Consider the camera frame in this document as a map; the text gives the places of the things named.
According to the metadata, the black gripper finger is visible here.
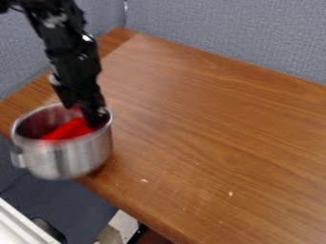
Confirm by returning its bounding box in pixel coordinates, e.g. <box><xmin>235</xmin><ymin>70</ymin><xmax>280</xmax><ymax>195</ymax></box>
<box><xmin>80</xmin><ymin>102</ymin><xmax>108</xmax><ymax>128</ymax></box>
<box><xmin>52</xmin><ymin>84</ymin><xmax>79</xmax><ymax>109</ymax></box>

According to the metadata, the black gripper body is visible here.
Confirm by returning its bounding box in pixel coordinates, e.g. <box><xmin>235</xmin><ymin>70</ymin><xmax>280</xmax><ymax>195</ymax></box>
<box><xmin>46</xmin><ymin>34</ymin><xmax>107</xmax><ymax>111</ymax></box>

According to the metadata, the red block object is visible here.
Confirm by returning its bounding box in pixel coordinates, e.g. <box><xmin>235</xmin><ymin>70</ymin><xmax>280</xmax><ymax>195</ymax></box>
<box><xmin>41</xmin><ymin>117</ymin><xmax>95</xmax><ymax>140</ymax></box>

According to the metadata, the metal pot with handle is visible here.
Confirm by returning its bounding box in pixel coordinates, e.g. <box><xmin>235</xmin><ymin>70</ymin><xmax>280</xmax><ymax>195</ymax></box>
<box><xmin>10</xmin><ymin>103</ymin><xmax>113</xmax><ymax>180</ymax></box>

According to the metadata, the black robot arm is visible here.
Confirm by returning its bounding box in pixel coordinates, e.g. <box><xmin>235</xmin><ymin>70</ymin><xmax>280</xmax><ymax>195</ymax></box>
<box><xmin>0</xmin><ymin>0</ymin><xmax>105</xmax><ymax>128</ymax></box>

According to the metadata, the white box under table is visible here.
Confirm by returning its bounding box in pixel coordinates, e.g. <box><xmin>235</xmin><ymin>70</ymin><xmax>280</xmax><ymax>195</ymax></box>
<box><xmin>0</xmin><ymin>197</ymin><xmax>68</xmax><ymax>244</ymax></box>

